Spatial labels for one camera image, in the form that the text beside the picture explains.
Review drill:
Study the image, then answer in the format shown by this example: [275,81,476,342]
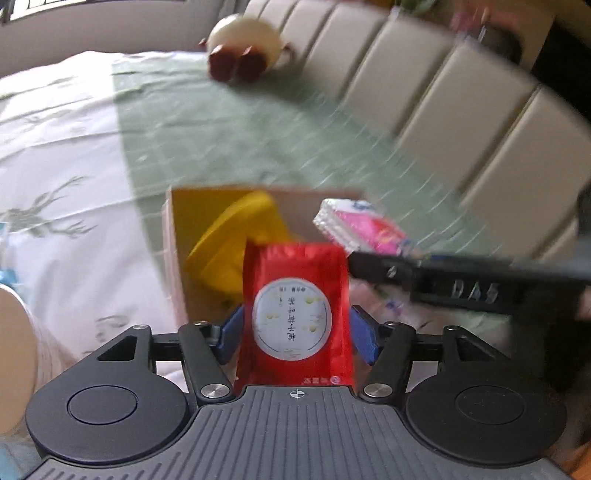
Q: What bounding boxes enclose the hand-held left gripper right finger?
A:
[348,305,503,401]

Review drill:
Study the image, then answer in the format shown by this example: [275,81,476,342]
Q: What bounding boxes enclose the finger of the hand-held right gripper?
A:
[347,250,419,289]

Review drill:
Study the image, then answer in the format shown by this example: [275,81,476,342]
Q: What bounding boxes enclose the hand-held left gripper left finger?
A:
[95,305,246,401]

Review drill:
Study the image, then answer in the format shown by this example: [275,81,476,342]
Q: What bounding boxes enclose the pink printed tissue pack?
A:
[312,198,415,260]

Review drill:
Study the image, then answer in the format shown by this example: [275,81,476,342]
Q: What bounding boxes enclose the red foil packet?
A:
[235,239,355,388]

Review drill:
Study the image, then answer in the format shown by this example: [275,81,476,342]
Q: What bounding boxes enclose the yellow plastic toy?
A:
[185,191,297,306]

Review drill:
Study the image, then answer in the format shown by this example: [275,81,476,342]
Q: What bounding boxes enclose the pink cardboard box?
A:
[163,184,419,326]

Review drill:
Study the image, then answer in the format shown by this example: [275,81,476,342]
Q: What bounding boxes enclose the beige padded headboard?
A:
[241,0,591,261]

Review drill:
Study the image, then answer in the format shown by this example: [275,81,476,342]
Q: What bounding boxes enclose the tall beige jar clear lid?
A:
[0,282,72,437]

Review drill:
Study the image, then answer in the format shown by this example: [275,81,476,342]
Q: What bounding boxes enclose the cream plush toy red feet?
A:
[199,13,297,85]

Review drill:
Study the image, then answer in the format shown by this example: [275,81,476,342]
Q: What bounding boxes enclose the window with dark frame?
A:
[0,0,90,20]

